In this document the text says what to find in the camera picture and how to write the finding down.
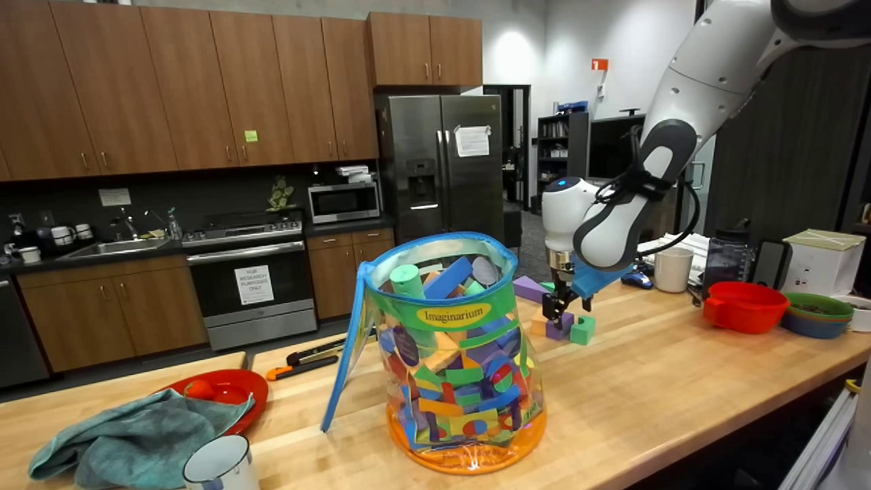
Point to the white container with green lid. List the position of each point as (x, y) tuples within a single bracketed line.
[(819, 263)]

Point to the stainless steel oven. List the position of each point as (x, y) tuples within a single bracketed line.
[(252, 289)]

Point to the brown wooden wall cabinets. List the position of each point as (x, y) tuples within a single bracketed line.
[(181, 87)]

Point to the black dishwasher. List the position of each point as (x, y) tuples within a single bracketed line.
[(17, 337)]

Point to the green foam cylinder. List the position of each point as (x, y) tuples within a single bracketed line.
[(407, 283)]

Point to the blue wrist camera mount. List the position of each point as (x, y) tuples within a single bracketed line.
[(600, 278)]

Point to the teal cloth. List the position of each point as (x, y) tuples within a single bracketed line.
[(137, 440)]

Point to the clear plastic block basket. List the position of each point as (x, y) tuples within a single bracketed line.
[(462, 383)]

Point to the white paper on oven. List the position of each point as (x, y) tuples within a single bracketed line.
[(253, 284)]

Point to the red plastic bowl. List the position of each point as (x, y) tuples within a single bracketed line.
[(744, 308)]

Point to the long blue foam block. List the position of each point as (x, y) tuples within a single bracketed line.
[(446, 278)]

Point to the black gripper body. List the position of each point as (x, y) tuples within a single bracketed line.
[(560, 277)]

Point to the green sticky note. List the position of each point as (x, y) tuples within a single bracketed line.
[(252, 138)]

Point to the brown cabinet above refrigerator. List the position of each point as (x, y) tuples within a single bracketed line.
[(426, 47)]

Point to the dark blue small object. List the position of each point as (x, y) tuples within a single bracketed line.
[(639, 278)]

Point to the narrow brown base cabinet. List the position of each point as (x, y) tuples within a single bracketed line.
[(344, 269)]

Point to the orange wall sign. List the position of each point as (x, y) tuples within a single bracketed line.
[(600, 65)]

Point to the black flat device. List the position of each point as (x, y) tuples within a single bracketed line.
[(767, 263)]

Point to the red bowl left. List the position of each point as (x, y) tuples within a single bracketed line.
[(232, 385)]

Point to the stainless steel refrigerator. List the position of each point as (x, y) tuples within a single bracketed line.
[(438, 172)]

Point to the small green plant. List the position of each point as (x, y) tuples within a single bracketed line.
[(281, 194)]

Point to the green and blue bowl stack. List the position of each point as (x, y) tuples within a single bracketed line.
[(816, 317)]

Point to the white enamel mug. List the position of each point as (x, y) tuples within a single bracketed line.
[(219, 465)]

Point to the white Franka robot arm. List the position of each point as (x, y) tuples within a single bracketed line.
[(717, 72)]

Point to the white cloth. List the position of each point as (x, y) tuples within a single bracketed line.
[(701, 244)]

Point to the black bookshelf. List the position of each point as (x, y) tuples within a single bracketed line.
[(560, 155)]

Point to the white cup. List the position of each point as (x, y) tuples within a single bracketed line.
[(673, 272)]

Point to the wide brown base cabinet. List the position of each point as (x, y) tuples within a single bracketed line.
[(109, 314)]

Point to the white paper on refrigerator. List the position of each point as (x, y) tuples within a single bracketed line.
[(472, 141)]

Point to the purple rectangular foam block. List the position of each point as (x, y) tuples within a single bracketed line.
[(558, 333)]

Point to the purple wedge foam block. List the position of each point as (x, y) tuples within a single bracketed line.
[(525, 289)]

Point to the silver microwave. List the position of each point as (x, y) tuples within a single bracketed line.
[(344, 204)]

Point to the tan foam block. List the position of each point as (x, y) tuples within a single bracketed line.
[(540, 329)]

